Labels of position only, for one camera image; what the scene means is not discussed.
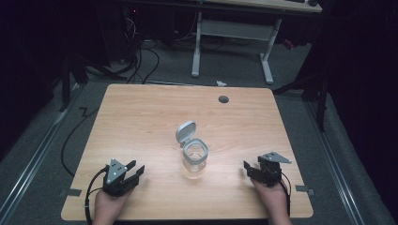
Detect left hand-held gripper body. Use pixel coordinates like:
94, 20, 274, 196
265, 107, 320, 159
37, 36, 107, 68
101, 157, 139, 198

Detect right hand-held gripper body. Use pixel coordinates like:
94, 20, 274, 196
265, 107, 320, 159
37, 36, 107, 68
250, 151, 293, 188

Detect person's left hand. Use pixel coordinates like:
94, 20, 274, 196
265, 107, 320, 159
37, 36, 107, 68
92, 187, 136, 225

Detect person's right hand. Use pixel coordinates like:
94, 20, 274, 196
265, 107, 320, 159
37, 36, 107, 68
250, 178, 293, 225

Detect grey tape strip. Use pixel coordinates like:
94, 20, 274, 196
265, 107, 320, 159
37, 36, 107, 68
295, 184, 315, 197
58, 187, 83, 198

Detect clear jar with grey lid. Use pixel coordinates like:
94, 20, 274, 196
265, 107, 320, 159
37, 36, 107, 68
175, 120, 210, 180

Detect black stand legs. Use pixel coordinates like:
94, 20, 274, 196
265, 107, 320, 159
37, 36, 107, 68
272, 70, 330, 133
57, 54, 128, 113

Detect white-framed desk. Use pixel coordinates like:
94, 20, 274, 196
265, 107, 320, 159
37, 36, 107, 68
191, 0, 324, 85

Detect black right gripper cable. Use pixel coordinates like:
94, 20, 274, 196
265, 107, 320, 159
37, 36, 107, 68
279, 171, 293, 218

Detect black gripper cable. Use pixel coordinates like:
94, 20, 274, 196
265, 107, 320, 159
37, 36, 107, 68
279, 171, 293, 218
84, 165, 111, 225

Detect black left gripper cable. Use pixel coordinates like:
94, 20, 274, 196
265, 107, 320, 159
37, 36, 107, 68
84, 165, 111, 225

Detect black floor cable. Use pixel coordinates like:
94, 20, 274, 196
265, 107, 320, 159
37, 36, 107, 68
60, 106, 101, 178

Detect metal floor rail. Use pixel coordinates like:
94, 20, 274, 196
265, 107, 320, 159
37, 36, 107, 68
304, 98, 366, 225
0, 83, 81, 220

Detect bundle of black cables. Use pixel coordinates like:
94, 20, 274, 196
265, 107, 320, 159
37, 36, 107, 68
120, 13, 161, 85

